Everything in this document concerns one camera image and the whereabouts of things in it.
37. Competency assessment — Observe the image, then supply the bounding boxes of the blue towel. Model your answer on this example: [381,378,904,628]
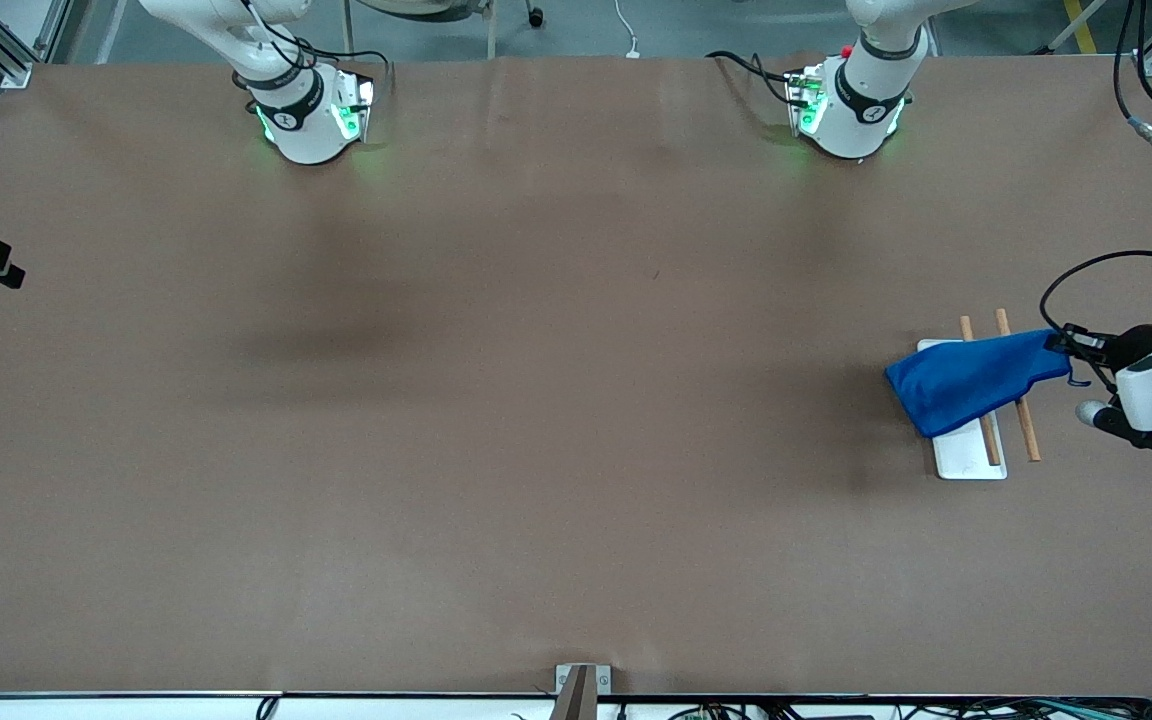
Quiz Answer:
[884,328,1092,439]

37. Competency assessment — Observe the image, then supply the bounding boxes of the white towel rack wooden rods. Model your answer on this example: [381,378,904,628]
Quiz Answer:
[916,310,1042,481]

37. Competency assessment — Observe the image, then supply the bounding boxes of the grey office chair base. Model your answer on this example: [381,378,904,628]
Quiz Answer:
[354,0,547,29]

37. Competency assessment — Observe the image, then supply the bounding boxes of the brown table cover sheet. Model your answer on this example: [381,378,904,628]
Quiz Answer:
[0,55,1152,697]

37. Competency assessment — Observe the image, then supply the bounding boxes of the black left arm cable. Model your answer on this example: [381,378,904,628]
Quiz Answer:
[1039,250,1152,346]

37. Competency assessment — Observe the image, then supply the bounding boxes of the black cable at arm base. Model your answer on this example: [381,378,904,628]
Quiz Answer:
[236,0,393,101]
[706,50,797,106]

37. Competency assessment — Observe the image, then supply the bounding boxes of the metal table edge bracket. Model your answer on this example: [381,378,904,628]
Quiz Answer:
[554,663,612,720]

